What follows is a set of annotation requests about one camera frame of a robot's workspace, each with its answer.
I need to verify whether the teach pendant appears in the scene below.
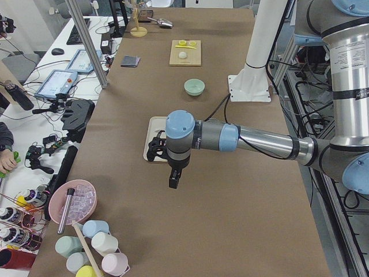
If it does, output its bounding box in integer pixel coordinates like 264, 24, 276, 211
35, 69, 78, 99
65, 49, 94, 74

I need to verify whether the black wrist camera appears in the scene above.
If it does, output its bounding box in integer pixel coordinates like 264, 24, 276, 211
168, 168, 182, 189

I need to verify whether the pink bowl with ice cubes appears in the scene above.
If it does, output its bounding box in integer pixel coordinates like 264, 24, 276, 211
48, 179, 97, 225

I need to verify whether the black keyboard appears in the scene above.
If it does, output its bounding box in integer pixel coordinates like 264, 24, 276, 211
66, 25, 82, 45

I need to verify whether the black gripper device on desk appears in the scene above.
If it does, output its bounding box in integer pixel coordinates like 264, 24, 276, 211
61, 99, 95, 143

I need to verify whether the white steamed bun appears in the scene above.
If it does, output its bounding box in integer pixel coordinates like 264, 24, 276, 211
178, 51, 187, 59

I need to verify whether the mint green bowl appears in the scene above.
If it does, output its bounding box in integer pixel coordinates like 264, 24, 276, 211
184, 78, 205, 96

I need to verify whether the teach pendant far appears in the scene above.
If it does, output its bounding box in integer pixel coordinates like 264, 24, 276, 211
65, 49, 94, 74

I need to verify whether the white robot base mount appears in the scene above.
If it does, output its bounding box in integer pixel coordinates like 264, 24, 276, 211
228, 0, 288, 102

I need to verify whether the wooden mug tree stand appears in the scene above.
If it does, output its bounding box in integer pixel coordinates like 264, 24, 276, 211
125, 0, 152, 38

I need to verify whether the bamboo cutting board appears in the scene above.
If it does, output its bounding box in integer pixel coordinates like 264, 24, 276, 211
169, 40, 202, 67

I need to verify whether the grey cup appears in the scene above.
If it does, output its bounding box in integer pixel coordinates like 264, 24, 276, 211
66, 252, 90, 274

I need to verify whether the metal scoop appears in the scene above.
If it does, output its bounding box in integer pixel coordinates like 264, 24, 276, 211
148, 17, 174, 29

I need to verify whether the teach pendant near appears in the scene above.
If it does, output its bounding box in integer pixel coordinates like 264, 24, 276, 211
35, 69, 78, 99

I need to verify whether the light blue cup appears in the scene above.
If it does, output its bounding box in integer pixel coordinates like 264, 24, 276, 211
82, 220, 110, 238

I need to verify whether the wooden stick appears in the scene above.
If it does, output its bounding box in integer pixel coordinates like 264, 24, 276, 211
71, 221, 103, 277

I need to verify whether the white cup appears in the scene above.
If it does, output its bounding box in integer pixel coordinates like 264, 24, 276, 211
91, 232, 119, 257

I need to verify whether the yellow plastic knife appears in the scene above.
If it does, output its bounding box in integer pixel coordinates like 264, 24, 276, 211
175, 45, 197, 50

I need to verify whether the metal tube in pink bowl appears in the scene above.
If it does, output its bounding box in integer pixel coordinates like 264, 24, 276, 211
57, 188, 75, 235

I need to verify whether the aluminium frame post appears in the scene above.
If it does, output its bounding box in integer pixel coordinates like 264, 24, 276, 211
65, 0, 108, 89

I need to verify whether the white wire cup rack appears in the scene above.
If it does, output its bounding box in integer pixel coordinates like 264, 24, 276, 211
108, 230, 131, 274

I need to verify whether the white rabbit tray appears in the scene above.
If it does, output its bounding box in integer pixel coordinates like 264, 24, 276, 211
143, 116, 167, 161

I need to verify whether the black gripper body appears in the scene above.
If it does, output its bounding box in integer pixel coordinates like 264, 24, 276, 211
146, 130, 169, 162

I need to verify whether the grey folded cloth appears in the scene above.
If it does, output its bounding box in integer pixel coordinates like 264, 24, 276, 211
121, 55, 141, 68

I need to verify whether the person hand at desk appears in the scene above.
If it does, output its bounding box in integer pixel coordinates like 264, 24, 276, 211
0, 149, 17, 174

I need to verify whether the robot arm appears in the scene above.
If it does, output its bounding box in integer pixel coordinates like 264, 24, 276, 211
146, 1, 368, 194

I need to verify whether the black computer mouse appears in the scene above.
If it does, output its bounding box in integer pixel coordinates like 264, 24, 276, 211
51, 48, 65, 55

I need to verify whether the yellow cup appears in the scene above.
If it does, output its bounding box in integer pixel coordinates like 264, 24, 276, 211
76, 265, 97, 277

